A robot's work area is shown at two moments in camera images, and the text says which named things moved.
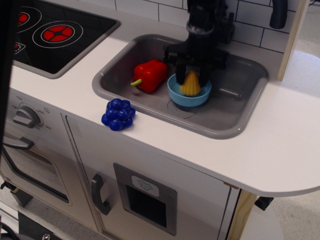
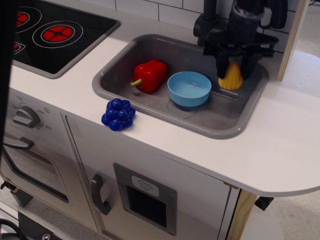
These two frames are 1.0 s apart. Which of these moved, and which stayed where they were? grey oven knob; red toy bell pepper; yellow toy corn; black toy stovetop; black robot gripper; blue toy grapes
Moved: yellow toy corn; black robot gripper
Stayed: black toy stovetop; red toy bell pepper; grey oven knob; blue toy grapes
